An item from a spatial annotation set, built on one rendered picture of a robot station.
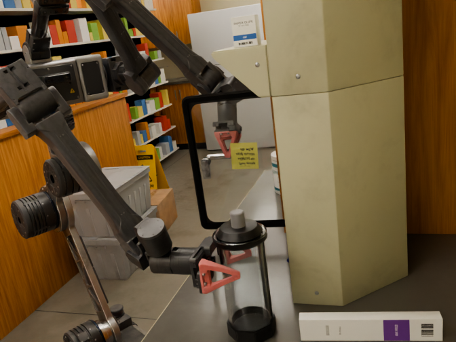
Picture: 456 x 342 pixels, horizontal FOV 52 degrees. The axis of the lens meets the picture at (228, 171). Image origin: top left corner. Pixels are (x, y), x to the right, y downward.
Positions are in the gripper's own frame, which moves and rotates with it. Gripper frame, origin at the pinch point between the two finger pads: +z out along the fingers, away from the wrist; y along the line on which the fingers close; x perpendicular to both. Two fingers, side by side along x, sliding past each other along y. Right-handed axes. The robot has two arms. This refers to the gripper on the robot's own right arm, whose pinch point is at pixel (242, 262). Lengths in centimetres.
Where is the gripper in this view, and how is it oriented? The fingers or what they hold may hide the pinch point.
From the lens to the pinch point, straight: 95.8
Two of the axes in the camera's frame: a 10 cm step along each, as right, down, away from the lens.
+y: 2.9, -3.1, 9.0
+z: 9.5, -0.3, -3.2
